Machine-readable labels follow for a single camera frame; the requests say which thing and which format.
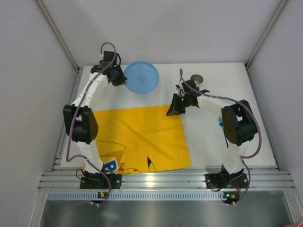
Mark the steel cup with brown base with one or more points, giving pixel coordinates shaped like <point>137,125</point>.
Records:
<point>198,79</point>

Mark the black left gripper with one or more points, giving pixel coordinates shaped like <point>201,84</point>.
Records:
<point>117,77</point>

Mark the perforated metal cable tray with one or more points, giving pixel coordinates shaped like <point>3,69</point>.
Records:
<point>141,196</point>

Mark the light blue plastic plate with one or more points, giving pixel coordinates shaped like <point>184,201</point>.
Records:
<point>141,77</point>

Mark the blue metal fork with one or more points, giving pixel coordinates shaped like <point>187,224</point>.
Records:
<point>220,121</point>

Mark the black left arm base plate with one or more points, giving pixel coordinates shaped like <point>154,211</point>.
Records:
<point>98,181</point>

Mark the yellow printed cloth mat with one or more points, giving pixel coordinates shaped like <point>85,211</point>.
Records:
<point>141,140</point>

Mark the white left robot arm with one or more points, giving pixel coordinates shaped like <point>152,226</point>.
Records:
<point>79,120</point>

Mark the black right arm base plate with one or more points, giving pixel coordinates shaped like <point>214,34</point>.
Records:
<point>220,181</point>

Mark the aluminium table edge rail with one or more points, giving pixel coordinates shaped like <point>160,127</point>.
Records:
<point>189,179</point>

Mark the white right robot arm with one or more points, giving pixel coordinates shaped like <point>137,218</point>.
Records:
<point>240,127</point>

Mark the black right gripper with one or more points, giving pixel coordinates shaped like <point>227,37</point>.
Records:
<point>179,104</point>

